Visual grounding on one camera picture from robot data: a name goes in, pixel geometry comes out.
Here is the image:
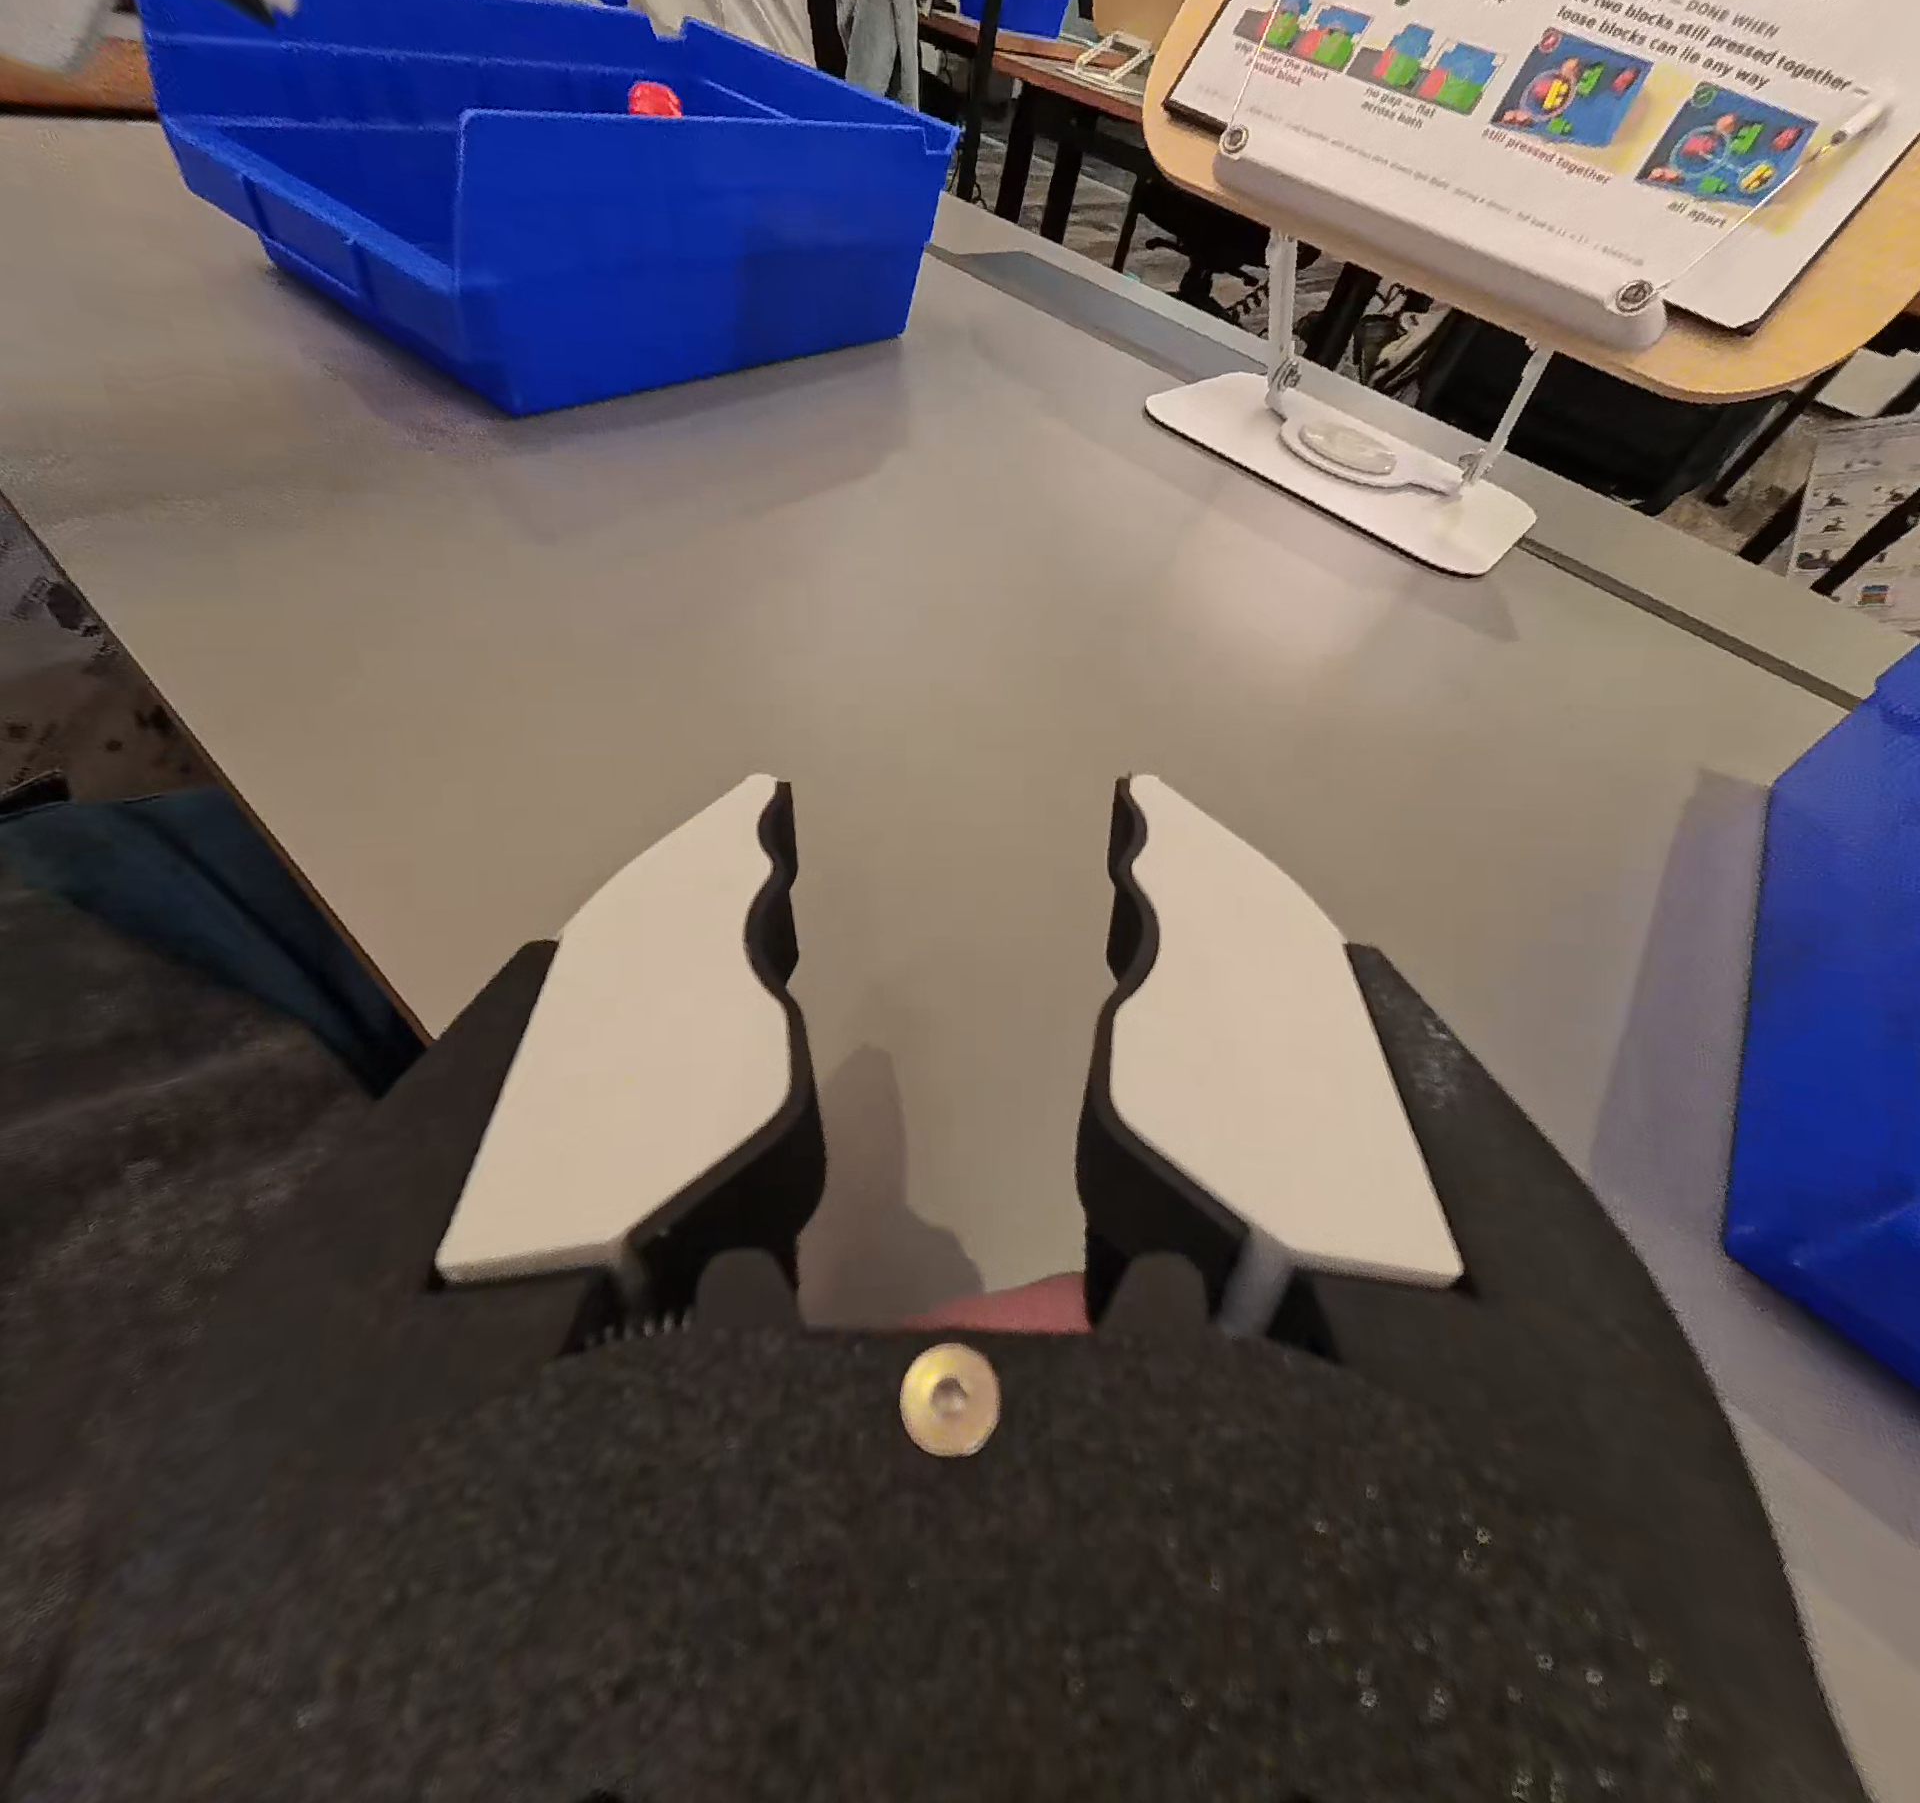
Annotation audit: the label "person's blue jeans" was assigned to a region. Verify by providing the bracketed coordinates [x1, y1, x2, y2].
[0, 783, 429, 1099]

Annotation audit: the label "grey desk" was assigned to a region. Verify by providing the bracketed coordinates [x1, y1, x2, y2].
[0, 116, 1920, 1803]

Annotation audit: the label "instruction sheet on stand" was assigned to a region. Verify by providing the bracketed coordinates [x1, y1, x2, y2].
[1140, 0, 1920, 406]

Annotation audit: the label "person's dark sweatshirt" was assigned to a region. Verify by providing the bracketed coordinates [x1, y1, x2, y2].
[0, 879, 438, 1803]

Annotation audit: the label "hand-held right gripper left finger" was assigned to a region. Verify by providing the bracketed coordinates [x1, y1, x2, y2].
[433, 771, 827, 1331]

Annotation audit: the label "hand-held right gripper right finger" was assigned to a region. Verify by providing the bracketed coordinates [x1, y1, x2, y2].
[1076, 771, 1463, 1337]

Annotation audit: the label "printed paper sheet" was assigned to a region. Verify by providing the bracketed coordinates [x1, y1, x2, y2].
[0, 490, 113, 671]

